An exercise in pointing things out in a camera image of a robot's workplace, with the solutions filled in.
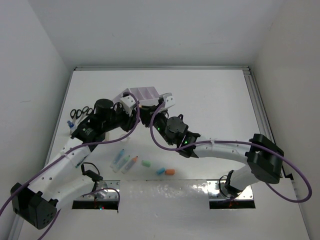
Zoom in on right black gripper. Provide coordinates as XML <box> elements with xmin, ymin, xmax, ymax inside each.
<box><xmin>137</xmin><ymin>105</ymin><xmax>174</xmax><ymax>147</ymax></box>

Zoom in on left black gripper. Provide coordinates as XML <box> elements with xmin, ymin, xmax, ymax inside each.
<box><xmin>101</xmin><ymin>100</ymin><xmax>139</xmax><ymax>132</ymax></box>

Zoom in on orange marker cap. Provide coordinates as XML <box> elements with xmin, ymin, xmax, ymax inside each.
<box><xmin>165</xmin><ymin>169</ymin><xmax>175</xmax><ymax>176</ymax></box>

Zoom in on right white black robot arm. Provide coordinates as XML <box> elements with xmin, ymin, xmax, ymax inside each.
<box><xmin>140</xmin><ymin>105</ymin><xmax>284</xmax><ymax>198</ymax></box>

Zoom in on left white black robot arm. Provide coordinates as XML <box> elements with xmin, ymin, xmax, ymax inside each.
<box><xmin>10</xmin><ymin>95</ymin><xmax>140</xmax><ymax>230</ymax></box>

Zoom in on white organizer lying tilted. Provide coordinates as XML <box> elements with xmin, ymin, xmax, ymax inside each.
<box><xmin>112</xmin><ymin>88</ymin><xmax>131</xmax><ymax>104</ymax></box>

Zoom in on clear tape roll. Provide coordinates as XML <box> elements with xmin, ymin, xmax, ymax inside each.
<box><xmin>120</xmin><ymin>134</ymin><xmax>131</xmax><ymax>143</ymax></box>

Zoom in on clear glue bottle blue cap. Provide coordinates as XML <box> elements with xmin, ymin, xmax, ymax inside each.
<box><xmin>67</xmin><ymin>120</ymin><xmax>77</xmax><ymax>136</ymax></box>

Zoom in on green marker cap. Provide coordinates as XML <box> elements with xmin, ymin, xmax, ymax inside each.
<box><xmin>141</xmin><ymin>160</ymin><xmax>151</xmax><ymax>168</ymax></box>

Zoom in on blue marker cap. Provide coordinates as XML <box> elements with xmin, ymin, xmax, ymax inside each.
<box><xmin>156</xmin><ymin>167</ymin><xmax>166</xmax><ymax>175</ymax></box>

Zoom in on white organizer upright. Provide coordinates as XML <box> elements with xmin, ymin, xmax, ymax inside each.
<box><xmin>129</xmin><ymin>86</ymin><xmax>160</xmax><ymax>106</ymax></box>

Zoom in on blue tipped marker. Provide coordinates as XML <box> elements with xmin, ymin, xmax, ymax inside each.
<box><xmin>110</xmin><ymin>149</ymin><xmax>125</xmax><ymax>169</ymax></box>

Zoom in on green tipped marker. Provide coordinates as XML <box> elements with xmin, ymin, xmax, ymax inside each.
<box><xmin>113</xmin><ymin>155</ymin><xmax>130</xmax><ymax>173</ymax></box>

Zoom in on white front cover board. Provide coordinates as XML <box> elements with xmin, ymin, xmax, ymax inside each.
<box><xmin>16</xmin><ymin>178</ymin><xmax>312</xmax><ymax>240</ymax></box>

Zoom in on black handled scissors right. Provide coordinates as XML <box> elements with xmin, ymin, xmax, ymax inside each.
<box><xmin>78</xmin><ymin>106</ymin><xmax>94</xmax><ymax>123</ymax></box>

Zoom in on black handled scissors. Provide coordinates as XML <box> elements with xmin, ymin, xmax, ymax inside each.
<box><xmin>70</xmin><ymin>109</ymin><xmax>82</xmax><ymax>119</ymax></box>
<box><xmin>78</xmin><ymin>106</ymin><xmax>94</xmax><ymax>123</ymax></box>

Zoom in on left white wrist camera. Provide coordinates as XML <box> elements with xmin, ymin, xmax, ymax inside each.
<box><xmin>119</xmin><ymin>92</ymin><xmax>139</xmax><ymax>117</ymax></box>

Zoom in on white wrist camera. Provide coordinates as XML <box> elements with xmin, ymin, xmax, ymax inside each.
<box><xmin>159</xmin><ymin>92</ymin><xmax>176</xmax><ymax>109</ymax></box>
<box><xmin>119</xmin><ymin>92</ymin><xmax>139</xmax><ymax>117</ymax></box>

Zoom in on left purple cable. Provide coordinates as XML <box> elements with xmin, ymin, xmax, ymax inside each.
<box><xmin>0</xmin><ymin>92</ymin><xmax>141</xmax><ymax>240</ymax></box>

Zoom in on purple cable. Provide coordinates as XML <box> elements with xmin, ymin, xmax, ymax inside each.
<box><xmin>0</xmin><ymin>92</ymin><xmax>141</xmax><ymax>240</ymax></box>
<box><xmin>149</xmin><ymin>102</ymin><xmax>313</xmax><ymax>203</ymax></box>

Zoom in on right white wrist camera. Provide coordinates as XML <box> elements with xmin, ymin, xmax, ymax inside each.
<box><xmin>159</xmin><ymin>92</ymin><xmax>176</xmax><ymax>109</ymax></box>

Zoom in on black handled scissors left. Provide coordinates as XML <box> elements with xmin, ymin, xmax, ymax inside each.
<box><xmin>70</xmin><ymin>109</ymin><xmax>82</xmax><ymax>119</ymax></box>

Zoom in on aluminium frame rail back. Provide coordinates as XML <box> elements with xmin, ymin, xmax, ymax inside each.
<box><xmin>74</xmin><ymin>65</ymin><xmax>250</xmax><ymax>72</ymax></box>

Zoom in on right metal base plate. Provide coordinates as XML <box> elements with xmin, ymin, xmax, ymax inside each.
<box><xmin>207</xmin><ymin>179</ymin><xmax>254</xmax><ymax>202</ymax></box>

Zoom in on metal base plate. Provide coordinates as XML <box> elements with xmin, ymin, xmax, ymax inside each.
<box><xmin>207</xmin><ymin>179</ymin><xmax>254</xmax><ymax>202</ymax></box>
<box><xmin>75</xmin><ymin>180</ymin><xmax>121</xmax><ymax>201</ymax></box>

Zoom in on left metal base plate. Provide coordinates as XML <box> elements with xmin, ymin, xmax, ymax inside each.
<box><xmin>75</xmin><ymin>180</ymin><xmax>121</xmax><ymax>201</ymax></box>

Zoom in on aluminium frame rail right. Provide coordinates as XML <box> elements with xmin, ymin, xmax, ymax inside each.
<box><xmin>243</xmin><ymin>66</ymin><xmax>286</xmax><ymax>178</ymax></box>

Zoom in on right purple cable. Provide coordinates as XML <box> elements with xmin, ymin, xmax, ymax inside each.
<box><xmin>149</xmin><ymin>102</ymin><xmax>313</xmax><ymax>203</ymax></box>

